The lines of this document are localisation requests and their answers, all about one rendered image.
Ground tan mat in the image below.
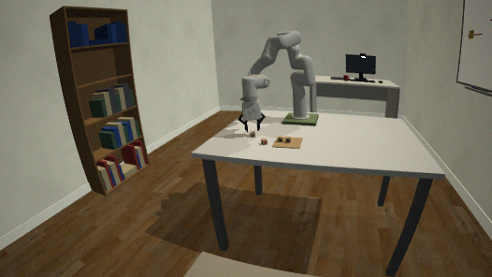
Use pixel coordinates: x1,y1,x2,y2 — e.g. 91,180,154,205
272,137,303,149

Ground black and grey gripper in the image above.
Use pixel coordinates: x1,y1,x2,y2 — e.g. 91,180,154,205
239,100,266,132

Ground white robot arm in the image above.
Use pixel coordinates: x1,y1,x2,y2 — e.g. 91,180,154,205
240,31,315,120

